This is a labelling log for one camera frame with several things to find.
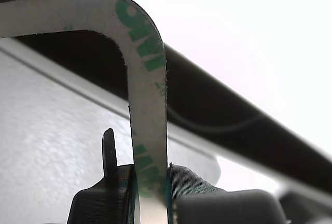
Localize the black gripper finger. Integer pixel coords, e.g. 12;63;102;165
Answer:
165;163;226;224

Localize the black gripper finger with metal tip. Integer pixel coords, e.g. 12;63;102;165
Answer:
66;128;142;224

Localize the dark grey flat mat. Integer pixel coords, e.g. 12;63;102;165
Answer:
0;37;223;224

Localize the long black bar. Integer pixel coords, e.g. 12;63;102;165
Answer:
0;0;332;183

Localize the thin gray cable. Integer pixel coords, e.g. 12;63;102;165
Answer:
168;109;262;134

